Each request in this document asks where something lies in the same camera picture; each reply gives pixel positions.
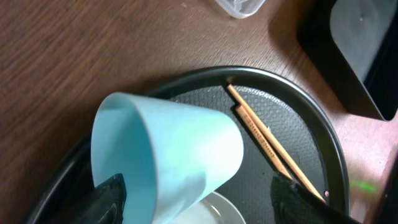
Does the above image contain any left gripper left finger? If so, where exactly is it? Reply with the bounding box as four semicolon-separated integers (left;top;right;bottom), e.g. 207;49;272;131
68;174;127;224

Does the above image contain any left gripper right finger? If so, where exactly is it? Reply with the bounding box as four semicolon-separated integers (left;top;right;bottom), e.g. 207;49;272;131
271;175;359;224

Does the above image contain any light blue cup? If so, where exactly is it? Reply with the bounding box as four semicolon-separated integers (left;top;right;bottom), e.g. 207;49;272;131
90;92;244;223

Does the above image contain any left wooden chopstick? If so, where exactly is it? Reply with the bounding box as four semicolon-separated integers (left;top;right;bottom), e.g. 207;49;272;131
236;105;292;180

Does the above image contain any wooden chopstick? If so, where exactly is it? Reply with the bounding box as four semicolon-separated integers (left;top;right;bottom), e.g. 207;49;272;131
227;84;325;203
236;105;292;180

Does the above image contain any round black tray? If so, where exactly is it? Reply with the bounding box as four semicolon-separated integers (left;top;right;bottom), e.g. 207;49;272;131
24;67;350;223

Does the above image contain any grey plate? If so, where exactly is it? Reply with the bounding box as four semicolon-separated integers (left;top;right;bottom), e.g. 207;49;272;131
169;192;246;224

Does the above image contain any right wooden chopstick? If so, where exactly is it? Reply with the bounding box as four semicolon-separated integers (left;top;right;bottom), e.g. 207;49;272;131
227;84;325;203

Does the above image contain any black rectangular tray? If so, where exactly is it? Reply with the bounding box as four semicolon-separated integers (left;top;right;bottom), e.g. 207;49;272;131
298;0;397;121

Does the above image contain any clear plastic bin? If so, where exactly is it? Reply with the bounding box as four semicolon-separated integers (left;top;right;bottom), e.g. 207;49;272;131
215;0;266;19

